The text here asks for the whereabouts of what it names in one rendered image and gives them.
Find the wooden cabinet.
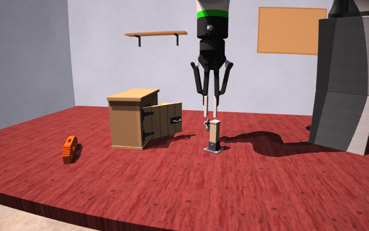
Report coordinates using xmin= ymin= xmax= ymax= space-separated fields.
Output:
xmin=107 ymin=89 xmax=182 ymax=150

